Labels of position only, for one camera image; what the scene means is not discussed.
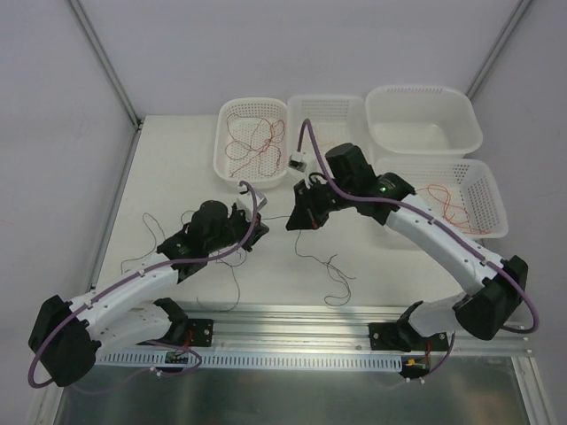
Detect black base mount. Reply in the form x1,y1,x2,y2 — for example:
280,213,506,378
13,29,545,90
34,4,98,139
179,318,214,348
368,322,449,352

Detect rounded perforated white basket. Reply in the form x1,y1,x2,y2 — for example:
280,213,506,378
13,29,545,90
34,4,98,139
213,97,287,189

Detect right aluminium frame post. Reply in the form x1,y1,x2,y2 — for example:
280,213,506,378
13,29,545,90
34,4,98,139
465,0,536,103

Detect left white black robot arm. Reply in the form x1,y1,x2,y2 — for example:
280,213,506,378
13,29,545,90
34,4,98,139
27,194,269,389

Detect thin red wire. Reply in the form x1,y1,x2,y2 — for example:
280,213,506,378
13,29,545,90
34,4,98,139
414,184,482,235

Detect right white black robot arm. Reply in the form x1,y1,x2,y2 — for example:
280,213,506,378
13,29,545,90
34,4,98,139
286,143,528,352

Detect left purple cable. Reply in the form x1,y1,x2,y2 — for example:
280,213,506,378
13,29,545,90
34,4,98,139
27,181,259,390

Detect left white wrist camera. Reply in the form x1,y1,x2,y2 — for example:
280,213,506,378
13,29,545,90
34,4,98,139
236,181,268,221

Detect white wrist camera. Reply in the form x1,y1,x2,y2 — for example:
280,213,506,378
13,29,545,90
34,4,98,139
287,151,312,184
236,181,268,221

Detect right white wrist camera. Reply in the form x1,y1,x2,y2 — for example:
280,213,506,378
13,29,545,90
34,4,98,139
287,151,312,184

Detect solid white tub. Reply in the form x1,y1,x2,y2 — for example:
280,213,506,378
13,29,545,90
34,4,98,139
365,85,484,158

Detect translucent middle white basket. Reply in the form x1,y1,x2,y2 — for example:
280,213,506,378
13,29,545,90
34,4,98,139
287,95,374,165

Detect white slotted cable duct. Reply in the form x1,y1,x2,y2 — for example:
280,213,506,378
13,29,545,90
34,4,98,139
97,350,402,373

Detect left aluminium frame post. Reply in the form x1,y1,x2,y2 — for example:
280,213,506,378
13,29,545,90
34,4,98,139
66,0,143,129

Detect aluminium frame post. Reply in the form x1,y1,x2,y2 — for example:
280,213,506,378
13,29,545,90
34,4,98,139
66,0,143,129
465,0,536,103

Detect large perforated white basket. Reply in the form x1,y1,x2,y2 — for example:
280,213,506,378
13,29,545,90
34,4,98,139
375,157,509,239

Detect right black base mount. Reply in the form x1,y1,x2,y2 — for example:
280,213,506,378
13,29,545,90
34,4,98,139
368,322,449,352

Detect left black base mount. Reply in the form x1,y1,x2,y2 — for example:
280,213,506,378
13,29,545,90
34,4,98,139
179,318,214,348

